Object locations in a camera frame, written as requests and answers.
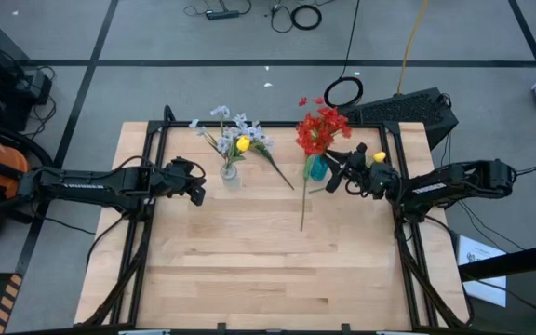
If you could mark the orange vacuum cleaner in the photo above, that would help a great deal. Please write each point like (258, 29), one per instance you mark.
(40, 153)

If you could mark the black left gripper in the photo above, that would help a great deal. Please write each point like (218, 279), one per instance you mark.
(175, 180)

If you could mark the black power strip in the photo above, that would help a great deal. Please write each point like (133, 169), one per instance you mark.
(223, 15)

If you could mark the black metal table frame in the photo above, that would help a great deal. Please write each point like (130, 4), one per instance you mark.
(272, 124)

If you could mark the black metal bar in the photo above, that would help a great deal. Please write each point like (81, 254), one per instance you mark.
(510, 263)

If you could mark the white artificial flower bunch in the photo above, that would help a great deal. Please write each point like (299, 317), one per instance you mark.
(275, 165)
(223, 144)

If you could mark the clear ribbed glass vase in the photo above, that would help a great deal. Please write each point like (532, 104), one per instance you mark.
(229, 174)

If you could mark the teal glass vase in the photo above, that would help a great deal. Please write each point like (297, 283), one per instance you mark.
(319, 171)

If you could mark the orange black hazard strip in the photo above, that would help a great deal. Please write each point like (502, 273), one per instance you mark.
(7, 302)

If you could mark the white printed paper sheet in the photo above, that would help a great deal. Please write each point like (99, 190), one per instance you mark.
(482, 274)

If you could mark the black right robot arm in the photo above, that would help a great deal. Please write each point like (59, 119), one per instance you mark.
(435, 188)

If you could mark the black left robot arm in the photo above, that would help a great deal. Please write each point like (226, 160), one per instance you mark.
(91, 186)

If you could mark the yellow artificial tulip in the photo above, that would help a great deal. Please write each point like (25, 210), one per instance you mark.
(243, 143)
(379, 156)

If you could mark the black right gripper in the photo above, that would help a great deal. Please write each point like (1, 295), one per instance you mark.
(365, 179)

